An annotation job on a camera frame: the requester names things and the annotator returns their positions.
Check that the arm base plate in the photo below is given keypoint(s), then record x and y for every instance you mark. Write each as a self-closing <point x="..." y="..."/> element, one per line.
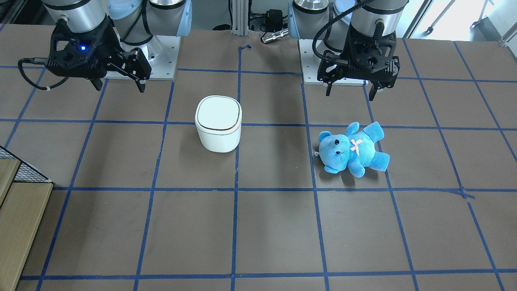
<point x="310" y="64"/>
<point x="162" y="53"/>

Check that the wooden shelf with mesh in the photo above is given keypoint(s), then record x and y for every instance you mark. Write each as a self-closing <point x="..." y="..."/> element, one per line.
<point x="24" y="195"/>

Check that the silver metal cylinder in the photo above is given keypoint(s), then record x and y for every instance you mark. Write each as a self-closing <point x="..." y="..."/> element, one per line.
<point x="275" y="36"/>

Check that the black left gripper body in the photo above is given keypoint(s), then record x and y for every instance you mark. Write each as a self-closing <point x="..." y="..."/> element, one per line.
<point x="328" y="69"/>

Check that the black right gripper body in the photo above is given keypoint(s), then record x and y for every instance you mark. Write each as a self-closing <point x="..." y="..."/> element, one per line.
<point x="109" y="42"/>

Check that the white lidded trash can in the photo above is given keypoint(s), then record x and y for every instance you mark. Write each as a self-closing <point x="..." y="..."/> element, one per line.
<point x="218" y="120"/>

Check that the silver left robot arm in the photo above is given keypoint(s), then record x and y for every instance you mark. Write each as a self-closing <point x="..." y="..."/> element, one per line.
<point x="327" y="22"/>

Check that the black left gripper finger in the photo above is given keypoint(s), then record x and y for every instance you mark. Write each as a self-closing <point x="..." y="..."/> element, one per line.
<point x="328" y="88"/>
<point x="375" y="87"/>

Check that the blue teddy bear plush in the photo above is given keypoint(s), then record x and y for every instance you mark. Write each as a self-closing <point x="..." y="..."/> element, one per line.
<point x="354" y="150"/>

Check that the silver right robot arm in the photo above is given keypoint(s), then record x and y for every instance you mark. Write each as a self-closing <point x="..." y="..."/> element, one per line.
<point x="135" y="22"/>

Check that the aluminium frame post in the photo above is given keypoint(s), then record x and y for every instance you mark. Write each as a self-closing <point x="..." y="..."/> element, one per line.
<point x="239" y="17"/>

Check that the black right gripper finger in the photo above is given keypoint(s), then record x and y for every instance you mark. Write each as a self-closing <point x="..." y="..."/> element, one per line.
<point x="133" y="64"/>
<point x="97" y="83"/>

